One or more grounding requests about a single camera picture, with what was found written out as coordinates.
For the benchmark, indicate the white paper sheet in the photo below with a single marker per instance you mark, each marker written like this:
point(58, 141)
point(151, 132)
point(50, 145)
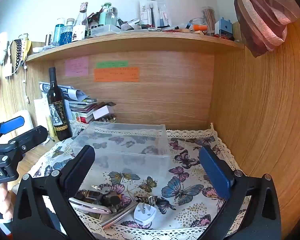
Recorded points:
point(41, 112)

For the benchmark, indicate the clear glass bottle with tag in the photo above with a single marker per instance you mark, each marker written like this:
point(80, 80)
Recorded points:
point(80, 25)

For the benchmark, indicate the jar of wooden sticks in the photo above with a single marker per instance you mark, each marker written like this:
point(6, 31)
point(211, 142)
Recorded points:
point(209, 18)

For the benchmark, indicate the small silver can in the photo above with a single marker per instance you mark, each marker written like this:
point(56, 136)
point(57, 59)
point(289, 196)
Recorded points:
point(49, 38)

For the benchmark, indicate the small dark bottle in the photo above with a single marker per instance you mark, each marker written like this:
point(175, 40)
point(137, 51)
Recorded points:
point(125, 25)

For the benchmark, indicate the clear water bottle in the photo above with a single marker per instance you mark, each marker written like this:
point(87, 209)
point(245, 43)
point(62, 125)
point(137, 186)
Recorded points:
point(112, 16)

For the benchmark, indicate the person's left hand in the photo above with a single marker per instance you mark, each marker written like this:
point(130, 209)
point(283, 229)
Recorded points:
point(3, 200)

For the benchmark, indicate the teal liquid bottle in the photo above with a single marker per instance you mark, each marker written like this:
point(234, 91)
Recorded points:
point(58, 31)

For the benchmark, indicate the green paper note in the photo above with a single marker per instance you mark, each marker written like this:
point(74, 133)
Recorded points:
point(112, 64)

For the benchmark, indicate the rose gold metal tube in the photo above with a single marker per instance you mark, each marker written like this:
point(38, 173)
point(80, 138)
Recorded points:
point(120, 216)

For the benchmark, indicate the pink gauze cloth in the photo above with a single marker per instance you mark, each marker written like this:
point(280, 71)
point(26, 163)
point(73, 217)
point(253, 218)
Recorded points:
point(262, 12)

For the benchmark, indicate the toothbrush package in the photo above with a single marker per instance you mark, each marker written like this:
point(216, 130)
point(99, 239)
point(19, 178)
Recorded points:
point(158, 12)

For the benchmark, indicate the wooden shelf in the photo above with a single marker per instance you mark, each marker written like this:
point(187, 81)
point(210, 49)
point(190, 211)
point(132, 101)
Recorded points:
point(140, 42)

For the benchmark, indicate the orange paper note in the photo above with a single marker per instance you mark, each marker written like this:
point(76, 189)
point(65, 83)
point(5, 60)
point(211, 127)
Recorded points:
point(116, 74)

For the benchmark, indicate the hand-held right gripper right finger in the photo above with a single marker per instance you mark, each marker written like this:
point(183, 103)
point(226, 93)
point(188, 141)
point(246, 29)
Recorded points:
point(216, 171)

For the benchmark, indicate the pink sticky note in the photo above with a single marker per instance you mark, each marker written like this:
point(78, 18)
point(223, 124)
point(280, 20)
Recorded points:
point(76, 67)

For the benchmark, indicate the blue patterned bottle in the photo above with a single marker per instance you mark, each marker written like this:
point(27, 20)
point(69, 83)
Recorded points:
point(67, 33)

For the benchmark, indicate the clear plastic storage box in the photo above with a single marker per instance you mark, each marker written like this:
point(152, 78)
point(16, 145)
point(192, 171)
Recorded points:
point(130, 140)

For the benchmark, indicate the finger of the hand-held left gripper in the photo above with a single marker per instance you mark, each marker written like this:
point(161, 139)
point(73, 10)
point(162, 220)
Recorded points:
point(11, 125)
point(30, 136)

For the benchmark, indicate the blue pencil sharpener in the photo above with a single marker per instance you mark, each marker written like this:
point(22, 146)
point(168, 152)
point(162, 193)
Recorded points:
point(223, 27)

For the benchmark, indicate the clear plastic container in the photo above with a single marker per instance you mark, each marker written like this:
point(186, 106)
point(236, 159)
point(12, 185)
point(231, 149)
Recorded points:
point(105, 30)

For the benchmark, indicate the pink oval case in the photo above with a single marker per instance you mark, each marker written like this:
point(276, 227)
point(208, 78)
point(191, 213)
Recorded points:
point(90, 206)

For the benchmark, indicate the mint green bottle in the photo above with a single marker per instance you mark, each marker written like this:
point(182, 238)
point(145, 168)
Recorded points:
point(103, 15)

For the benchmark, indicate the small white box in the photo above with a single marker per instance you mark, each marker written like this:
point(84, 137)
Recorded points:
point(102, 112)

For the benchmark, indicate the stack of books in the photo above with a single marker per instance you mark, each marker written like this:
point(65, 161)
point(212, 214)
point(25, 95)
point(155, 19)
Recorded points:
point(82, 110)

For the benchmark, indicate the white paper package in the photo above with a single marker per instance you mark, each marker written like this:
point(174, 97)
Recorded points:
point(144, 12)

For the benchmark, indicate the round glass jar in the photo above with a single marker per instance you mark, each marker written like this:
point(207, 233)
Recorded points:
point(198, 25)

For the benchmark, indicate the bunch of keys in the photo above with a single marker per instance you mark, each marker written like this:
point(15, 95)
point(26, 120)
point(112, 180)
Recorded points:
point(108, 193)

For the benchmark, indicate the brown tortoiseshell hair clip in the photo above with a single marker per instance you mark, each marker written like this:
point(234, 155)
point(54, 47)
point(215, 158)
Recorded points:
point(88, 194)

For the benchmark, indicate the white plug adapter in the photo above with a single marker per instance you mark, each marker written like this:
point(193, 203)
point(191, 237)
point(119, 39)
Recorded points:
point(145, 213)

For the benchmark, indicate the butterfly print lace tablecloth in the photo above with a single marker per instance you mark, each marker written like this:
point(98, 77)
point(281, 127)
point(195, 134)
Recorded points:
point(185, 197)

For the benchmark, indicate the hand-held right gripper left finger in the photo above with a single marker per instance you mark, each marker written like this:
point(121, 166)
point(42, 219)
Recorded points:
point(78, 170)

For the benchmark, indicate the dark wine bottle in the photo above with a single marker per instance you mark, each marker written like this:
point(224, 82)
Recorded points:
point(57, 110)

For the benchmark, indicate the rolled printed papers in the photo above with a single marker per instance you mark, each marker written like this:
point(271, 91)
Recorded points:
point(70, 91)

